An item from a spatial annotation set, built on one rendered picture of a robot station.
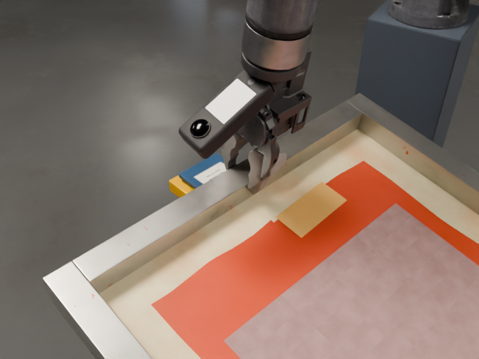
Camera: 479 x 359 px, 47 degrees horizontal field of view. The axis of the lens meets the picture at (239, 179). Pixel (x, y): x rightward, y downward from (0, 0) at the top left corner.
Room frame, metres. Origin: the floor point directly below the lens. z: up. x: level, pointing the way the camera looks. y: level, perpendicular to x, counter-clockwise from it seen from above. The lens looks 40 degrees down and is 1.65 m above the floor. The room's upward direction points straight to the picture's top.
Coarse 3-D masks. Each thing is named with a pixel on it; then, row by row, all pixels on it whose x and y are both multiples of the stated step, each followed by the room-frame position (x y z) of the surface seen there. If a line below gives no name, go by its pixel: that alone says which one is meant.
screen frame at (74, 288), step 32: (320, 128) 0.70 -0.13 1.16; (352, 128) 0.74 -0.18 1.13; (384, 128) 0.72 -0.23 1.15; (288, 160) 0.63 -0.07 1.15; (416, 160) 0.67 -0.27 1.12; (448, 160) 0.66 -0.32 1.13; (192, 192) 0.55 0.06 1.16; (224, 192) 0.55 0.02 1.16; (448, 192) 0.63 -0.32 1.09; (160, 224) 0.49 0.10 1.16; (192, 224) 0.51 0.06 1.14; (96, 256) 0.44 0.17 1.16; (128, 256) 0.44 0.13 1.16; (64, 288) 0.39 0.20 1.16; (96, 288) 0.41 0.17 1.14; (96, 320) 0.36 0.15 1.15; (96, 352) 0.33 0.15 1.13; (128, 352) 0.32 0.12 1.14
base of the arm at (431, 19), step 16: (400, 0) 1.03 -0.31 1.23; (416, 0) 0.99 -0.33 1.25; (432, 0) 0.98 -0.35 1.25; (448, 0) 0.99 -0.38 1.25; (464, 0) 0.99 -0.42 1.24; (400, 16) 1.00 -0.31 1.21; (416, 16) 0.98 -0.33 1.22; (432, 16) 0.97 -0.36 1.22; (448, 16) 0.97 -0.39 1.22; (464, 16) 0.99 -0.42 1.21
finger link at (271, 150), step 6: (270, 138) 0.55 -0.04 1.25; (276, 138) 0.55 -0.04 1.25; (264, 144) 0.55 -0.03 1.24; (270, 144) 0.54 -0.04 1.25; (276, 144) 0.55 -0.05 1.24; (258, 150) 0.56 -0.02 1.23; (264, 150) 0.55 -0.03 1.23; (270, 150) 0.54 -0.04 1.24; (276, 150) 0.55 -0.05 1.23; (264, 156) 0.55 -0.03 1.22; (270, 156) 0.54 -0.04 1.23; (276, 156) 0.55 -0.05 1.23; (264, 162) 0.55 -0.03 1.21; (270, 162) 0.54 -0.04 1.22; (264, 168) 0.55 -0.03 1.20; (270, 168) 0.55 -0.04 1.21; (264, 174) 0.55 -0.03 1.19
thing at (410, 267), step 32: (352, 192) 0.61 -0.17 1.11; (384, 192) 0.62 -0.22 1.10; (320, 224) 0.55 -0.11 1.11; (352, 224) 0.55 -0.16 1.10; (384, 224) 0.55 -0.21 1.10; (416, 224) 0.56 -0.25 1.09; (448, 224) 0.56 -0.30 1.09; (320, 256) 0.49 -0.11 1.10; (352, 256) 0.49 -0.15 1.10; (384, 256) 0.50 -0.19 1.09; (416, 256) 0.50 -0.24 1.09; (448, 256) 0.51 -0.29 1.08; (352, 288) 0.45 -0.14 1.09; (384, 288) 0.45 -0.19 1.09; (416, 288) 0.45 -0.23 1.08; (448, 288) 0.46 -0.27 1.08; (384, 320) 0.40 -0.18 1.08; (416, 320) 0.41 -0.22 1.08; (448, 320) 0.41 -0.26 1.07; (448, 352) 0.37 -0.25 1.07
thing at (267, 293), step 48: (288, 240) 0.51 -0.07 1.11; (192, 288) 0.43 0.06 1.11; (240, 288) 0.43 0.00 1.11; (288, 288) 0.44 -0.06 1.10; (336, 288) 0.44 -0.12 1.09; (192, 336) 0.37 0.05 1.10; (240, 336) 0.37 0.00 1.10; (288, 336) 0.37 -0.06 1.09; (336, 336) 0.38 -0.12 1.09; (384, 336) 0.38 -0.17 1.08
